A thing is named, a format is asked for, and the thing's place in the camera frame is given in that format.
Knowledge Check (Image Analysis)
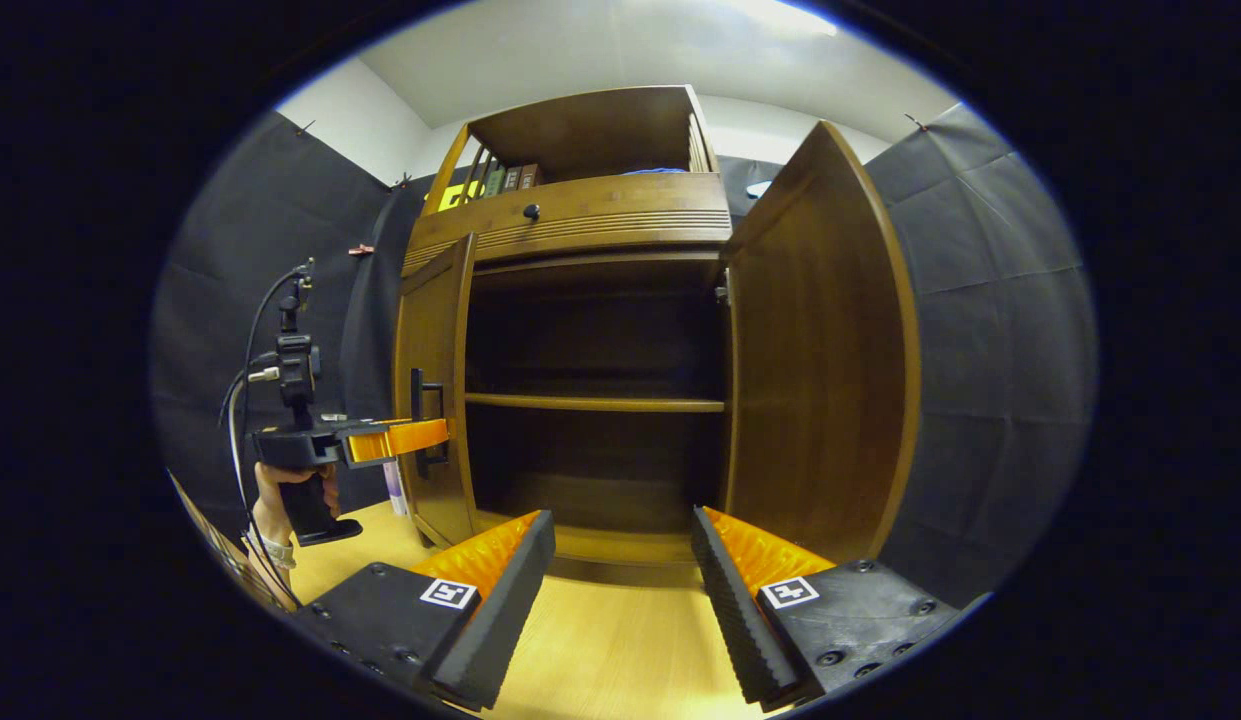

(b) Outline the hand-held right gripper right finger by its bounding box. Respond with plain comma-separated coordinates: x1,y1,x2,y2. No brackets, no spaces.
692,506,966,713

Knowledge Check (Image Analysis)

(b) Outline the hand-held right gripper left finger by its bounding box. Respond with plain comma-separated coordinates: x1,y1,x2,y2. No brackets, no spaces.
290,510,557,713

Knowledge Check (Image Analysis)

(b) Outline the black door handle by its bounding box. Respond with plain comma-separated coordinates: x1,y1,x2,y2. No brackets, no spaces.
410,368,449,479

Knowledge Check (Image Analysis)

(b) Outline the wooden shoe cabinet door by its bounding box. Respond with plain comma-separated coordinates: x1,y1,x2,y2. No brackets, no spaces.
725,120,921,563
392,232,478,548

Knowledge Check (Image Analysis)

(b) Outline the wooden double-door shoe cabinet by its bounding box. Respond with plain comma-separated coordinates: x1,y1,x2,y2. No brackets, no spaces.
392,85,921,566

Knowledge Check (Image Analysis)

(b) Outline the wooden cabinet shelf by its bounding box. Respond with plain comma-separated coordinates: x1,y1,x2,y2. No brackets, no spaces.
465,392,726,413

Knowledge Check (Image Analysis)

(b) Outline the wooden cabinet drawer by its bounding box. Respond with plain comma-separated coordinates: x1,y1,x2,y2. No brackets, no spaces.
402,172,733,279

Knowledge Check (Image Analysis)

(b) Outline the white cable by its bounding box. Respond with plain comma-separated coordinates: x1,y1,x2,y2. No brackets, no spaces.
220,366,281,511

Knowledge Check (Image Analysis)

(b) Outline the silver wrist bracelet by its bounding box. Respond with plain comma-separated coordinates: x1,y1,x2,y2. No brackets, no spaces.
245,525,299,571

